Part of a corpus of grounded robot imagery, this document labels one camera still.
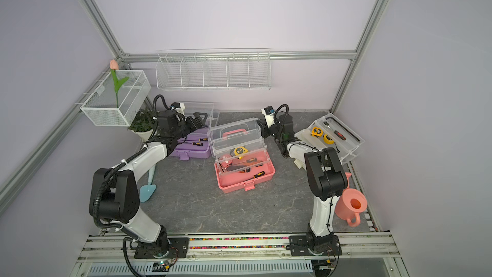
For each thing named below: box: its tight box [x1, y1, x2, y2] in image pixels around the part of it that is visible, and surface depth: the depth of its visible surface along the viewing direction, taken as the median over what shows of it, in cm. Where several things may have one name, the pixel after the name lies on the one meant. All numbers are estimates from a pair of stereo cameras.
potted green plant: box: [127, 109, 157, 142], surface depth 95 cm
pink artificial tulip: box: [110, 58, 130, 109], surface depth 86 cm
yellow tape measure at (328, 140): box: [323, 134, 335, 145], surface depth 98 cm
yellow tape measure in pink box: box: [229, 146, 249, 160], surface depth 91 cm
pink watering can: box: [334, 171, 368, 227], surface depth 74 cm
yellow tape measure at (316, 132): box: [310, 126, 324, 138], surface depth 101 cm
